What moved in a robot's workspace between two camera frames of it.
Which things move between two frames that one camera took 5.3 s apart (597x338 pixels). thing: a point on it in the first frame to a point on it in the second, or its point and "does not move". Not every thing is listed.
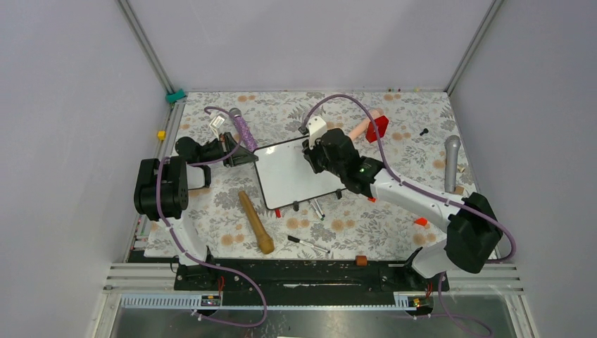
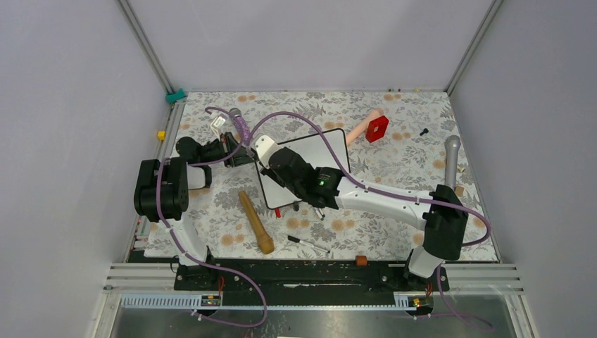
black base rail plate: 306,279 does not move
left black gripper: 241,155 does not move
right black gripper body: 319,160 to 298,191
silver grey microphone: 451,144 does not move
